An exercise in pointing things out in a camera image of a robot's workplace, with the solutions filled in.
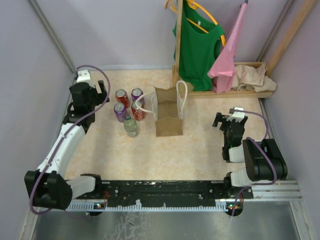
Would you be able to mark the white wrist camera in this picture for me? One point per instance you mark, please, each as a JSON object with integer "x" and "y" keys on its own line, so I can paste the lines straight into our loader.
{"x": 237, "y": 114}
{"x": 83, "y": 76}

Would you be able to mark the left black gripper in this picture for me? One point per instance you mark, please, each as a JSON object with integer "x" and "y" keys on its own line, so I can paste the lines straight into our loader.
{"x": 101, "y": 97}

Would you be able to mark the red green soda can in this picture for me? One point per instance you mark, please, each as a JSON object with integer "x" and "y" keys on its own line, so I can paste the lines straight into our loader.
{"x": 138, "y": 114}

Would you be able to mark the yellow hanger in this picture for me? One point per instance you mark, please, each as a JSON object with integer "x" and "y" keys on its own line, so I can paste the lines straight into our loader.
{"x": 195, "y": 5}
{"x": 170, "y": 4}

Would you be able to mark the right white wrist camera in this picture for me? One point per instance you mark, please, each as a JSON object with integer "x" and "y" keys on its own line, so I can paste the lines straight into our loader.
{"x": 237, "y": 114}

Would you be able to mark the pink t-shirt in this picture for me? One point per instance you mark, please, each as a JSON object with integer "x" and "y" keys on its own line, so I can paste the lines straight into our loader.
{"x": 223, "y": 71}

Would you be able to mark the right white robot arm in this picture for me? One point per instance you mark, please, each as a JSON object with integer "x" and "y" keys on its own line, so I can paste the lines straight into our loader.
{"x": 263, "y": 161}

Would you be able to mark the wooden clothes rack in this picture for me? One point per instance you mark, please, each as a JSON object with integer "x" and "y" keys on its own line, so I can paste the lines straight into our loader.
{"x": 277, "y": 54}

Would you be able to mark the clear glass bottle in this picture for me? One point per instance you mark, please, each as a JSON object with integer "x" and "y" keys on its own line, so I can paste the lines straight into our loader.
{"x": 130, "y": 126}

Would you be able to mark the green t-shirt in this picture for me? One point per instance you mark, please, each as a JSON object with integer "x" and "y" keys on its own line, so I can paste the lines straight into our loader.
{"x": 200, "y": 46}

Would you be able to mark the purple soda can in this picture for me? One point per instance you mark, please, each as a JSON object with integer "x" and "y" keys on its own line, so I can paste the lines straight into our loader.
{"x": 120, "y": 111}
{"x": 135, "y": 94}

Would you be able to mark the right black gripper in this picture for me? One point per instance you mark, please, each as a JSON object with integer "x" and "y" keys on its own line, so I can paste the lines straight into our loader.
{"x": 222, "y": 118}

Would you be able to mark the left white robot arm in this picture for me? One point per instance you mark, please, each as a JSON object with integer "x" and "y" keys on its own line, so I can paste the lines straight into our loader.
{"x": 46, "y": 186}

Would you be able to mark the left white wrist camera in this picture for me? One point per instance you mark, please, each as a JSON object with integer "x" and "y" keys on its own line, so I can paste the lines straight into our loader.
{"x": 83, "y": 76}

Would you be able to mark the beige cloth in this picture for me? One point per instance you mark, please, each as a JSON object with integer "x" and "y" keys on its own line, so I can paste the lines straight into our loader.
{"x": 249, "y": 78}

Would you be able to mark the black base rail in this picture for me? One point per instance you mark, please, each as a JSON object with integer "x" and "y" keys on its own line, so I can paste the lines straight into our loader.
{"x": 179, "y": 193}

